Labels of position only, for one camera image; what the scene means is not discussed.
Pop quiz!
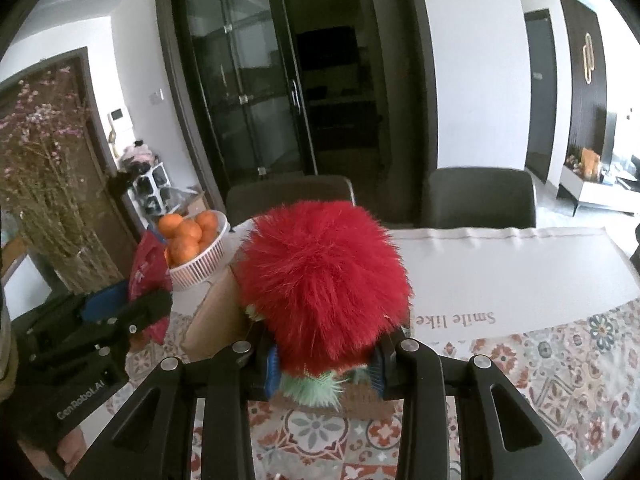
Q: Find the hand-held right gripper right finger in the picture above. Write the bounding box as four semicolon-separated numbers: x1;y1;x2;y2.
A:
372;327;586;480

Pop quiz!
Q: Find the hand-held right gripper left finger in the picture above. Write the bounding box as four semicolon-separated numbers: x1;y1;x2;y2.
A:
67;332;281;480

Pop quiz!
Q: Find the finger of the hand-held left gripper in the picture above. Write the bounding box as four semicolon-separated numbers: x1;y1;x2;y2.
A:
17;282;130;346
30;290;173;366

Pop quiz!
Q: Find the red plastic bag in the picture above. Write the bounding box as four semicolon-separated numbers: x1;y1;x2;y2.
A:
129;230;173;346

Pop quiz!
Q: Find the cardboard box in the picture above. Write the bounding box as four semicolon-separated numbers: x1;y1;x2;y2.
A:
182;260;408;418

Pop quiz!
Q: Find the red fluffy pompom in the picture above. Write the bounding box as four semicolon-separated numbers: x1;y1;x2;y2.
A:
234;200;413;408

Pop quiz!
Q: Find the white fruit basket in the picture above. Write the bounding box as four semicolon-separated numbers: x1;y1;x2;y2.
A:
165;210;231;288

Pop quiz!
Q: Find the brown wooden door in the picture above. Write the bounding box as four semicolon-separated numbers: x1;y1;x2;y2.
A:
0;47;138;311

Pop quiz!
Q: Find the white shoe rack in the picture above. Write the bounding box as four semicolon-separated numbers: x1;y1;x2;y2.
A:
125;162;171;218

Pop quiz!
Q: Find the dried flower bouquet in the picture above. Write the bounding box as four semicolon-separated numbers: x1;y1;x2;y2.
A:
0;67;123;296

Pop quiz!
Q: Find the pink clothes pile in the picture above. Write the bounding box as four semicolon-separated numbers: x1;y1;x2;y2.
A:
120;142;153;168

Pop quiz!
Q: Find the patterned white tablecloth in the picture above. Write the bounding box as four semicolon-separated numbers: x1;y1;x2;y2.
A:
115;220;640;480

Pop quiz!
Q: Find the dark dining chair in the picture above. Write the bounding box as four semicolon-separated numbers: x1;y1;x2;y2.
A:
421;167;537;229
226;175;355;226

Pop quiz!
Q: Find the black glass sliding door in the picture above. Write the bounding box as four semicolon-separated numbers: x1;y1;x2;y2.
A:
155;0;438;223

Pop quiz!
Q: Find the white low cabinet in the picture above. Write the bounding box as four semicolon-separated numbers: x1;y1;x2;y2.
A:
557;165;640;216

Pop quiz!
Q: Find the orange paper bag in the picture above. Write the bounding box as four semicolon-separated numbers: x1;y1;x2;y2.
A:
580;147;601;181

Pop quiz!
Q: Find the dark grey door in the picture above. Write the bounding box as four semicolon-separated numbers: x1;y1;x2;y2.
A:
524;8;558;183

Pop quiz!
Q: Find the dark slatted wall panel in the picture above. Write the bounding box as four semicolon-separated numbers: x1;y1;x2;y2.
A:
557;0;608;161

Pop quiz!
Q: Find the gold wall ornament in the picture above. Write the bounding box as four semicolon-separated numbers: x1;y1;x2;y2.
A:
582;34;596;83

